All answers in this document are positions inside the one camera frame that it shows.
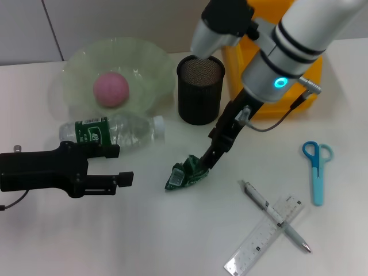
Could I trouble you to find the black mesh pen holder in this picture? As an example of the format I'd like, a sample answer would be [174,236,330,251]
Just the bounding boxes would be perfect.
[176,54,225,126]

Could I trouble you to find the clear water bottle green label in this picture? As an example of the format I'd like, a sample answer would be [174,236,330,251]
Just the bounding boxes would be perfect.
[59,115,166,150]

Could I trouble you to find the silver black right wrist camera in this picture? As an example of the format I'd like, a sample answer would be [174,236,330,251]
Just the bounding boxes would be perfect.
[191,0,256,60]

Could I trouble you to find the grey right wrist cable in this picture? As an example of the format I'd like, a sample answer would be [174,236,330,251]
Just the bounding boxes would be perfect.
[235,76,323,133]

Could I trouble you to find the green plastic wrapper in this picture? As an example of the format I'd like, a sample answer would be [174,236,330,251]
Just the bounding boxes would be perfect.
[164,154,208,191]

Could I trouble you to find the pink peach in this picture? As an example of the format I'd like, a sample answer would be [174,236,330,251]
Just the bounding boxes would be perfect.
[92,71,129,108]

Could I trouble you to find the blue scissors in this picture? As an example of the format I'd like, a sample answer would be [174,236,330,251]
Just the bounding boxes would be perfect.
[301,140,335,206]

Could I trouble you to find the transparent plastic ruler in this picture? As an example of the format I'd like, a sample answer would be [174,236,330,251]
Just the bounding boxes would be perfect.
[223,194,307,276]

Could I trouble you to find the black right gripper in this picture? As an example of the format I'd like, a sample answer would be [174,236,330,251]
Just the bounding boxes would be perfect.
[200,89,264,172]

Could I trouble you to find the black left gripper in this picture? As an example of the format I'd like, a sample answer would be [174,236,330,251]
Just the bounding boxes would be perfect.
[0,140,135,199]

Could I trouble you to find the green glass fruit plate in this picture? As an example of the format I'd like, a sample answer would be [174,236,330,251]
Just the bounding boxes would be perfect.
[62,36,177,116]

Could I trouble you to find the white grey ballpoint pen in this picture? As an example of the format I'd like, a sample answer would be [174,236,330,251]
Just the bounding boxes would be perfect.
[240,180,313,254]

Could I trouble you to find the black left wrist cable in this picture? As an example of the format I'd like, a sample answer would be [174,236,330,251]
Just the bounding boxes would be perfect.
[0,189,29,212]

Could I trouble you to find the yellow plastic bin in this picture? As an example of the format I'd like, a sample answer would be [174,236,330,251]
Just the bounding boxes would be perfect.
[221,0,323,120]

